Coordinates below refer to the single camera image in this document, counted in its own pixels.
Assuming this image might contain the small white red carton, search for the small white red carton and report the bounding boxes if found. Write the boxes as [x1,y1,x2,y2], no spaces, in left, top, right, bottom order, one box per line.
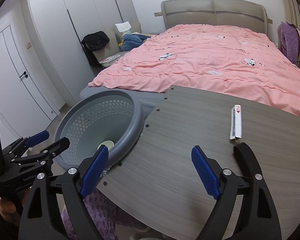
[229,105,242,140]

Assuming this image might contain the beige armchair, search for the beige armchair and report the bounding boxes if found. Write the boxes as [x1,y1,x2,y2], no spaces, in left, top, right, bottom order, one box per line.
[94,25,127,69]

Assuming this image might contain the purple fuzzy slipper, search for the purple fuzzy slipper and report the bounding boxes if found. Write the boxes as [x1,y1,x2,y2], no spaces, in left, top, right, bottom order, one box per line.
[61,188,148,240]

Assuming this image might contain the blue blanket pile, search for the blue blanket pile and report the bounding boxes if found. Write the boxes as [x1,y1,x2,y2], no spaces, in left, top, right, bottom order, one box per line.
[119,33,151,51]

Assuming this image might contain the purple garment on chair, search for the purple garment on chair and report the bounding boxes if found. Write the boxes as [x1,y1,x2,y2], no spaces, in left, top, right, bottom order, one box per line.
[280,22,299,64]

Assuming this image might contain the grey upholstered headboard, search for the grey upholstered headboard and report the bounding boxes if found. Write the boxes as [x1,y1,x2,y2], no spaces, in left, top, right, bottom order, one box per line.
[161,0,268,35]

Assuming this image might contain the magazine on armchair seat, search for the magazine on armchair seat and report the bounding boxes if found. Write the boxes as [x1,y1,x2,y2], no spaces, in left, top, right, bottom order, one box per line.
[100,54,121,64]

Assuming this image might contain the person's left hand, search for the person's left hand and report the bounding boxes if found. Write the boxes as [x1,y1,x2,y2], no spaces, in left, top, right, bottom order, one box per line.
[0,198,21,226]

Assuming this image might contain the red white paper cup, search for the red white paper cup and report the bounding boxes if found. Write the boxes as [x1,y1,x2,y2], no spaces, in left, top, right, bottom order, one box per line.
[97,140,115,150]

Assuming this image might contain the grey perforated trash basket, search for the grey perforated trash basket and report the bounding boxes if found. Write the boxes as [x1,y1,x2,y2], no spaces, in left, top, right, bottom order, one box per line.
[54,89,154,170]

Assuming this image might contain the white door with handle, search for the white door with handle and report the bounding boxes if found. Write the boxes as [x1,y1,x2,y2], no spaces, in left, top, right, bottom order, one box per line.
[0,25,57,126]

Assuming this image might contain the black clothes on chair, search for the black clothes on chair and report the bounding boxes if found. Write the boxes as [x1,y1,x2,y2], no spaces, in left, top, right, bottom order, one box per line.
[81,31,110,68]

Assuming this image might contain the beige curtain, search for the beige curtain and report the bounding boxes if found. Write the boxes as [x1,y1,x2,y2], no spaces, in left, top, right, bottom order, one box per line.
[283,0,300,29]

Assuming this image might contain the pink duvet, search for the pink duvet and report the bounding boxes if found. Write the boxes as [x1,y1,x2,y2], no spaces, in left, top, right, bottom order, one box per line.
[89,24,300,117]

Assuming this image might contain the white paper on chair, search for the white paper on chair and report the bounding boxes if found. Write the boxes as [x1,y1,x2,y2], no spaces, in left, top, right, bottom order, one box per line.
[115,21,132,33]

